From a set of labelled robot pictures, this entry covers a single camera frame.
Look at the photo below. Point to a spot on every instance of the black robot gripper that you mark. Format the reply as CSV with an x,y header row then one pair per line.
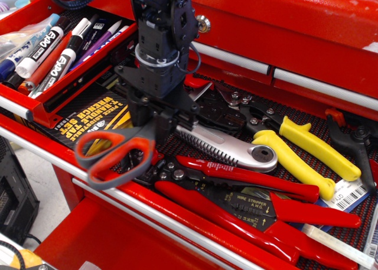
x,y
155,89

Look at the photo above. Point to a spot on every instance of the orange grey handled scissors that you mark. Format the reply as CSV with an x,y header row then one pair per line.
x,y
115,157

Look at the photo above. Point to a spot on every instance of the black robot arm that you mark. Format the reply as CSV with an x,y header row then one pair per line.
x,y
165,26

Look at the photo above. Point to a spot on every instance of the red upper pen drawer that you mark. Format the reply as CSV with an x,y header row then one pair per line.
x,y
69,79

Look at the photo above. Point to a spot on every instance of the black yellow tap wrench box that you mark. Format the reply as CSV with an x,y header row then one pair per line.
x,y
95,109

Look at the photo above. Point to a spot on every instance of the red black crimping pliers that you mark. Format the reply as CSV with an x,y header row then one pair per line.
x,y
214,110

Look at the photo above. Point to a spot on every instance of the silver folding saw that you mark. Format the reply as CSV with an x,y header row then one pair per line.
x,y
229,149

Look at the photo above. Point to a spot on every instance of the purple pen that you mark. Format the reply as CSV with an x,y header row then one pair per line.
x,y
97,44

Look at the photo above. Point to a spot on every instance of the silver chest lock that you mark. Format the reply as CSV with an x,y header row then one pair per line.
x,y
204,24

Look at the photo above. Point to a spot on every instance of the red marker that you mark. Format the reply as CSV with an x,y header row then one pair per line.
x,y
43,70

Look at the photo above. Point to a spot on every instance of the red tool chest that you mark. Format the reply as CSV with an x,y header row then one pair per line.
x,y
317,52

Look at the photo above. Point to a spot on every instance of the white black Expo marker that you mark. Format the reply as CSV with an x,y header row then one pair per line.
x,y
29,64

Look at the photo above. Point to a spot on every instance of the blue Expo marker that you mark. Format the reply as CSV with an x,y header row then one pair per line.
x,y
34,34

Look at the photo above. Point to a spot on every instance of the black electronic box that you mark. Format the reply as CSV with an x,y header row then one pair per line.
x,y
19,204

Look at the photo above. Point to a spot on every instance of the yellow sponge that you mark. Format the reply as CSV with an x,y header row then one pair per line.
x,y
29,257

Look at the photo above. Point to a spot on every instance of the white barcode label card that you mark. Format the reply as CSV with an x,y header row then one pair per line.
x,y
347,195

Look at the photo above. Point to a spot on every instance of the black orange pliers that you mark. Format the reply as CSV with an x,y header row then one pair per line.
x,y
354,135

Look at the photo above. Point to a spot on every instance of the clear plastic tube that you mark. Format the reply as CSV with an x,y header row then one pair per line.
x,y
340,247

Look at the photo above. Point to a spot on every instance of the red automatic wire stripper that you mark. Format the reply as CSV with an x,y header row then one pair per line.
x,y
175,176

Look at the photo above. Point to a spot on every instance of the red flat wire stripper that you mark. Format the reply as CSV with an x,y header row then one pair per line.
x,y
280,214

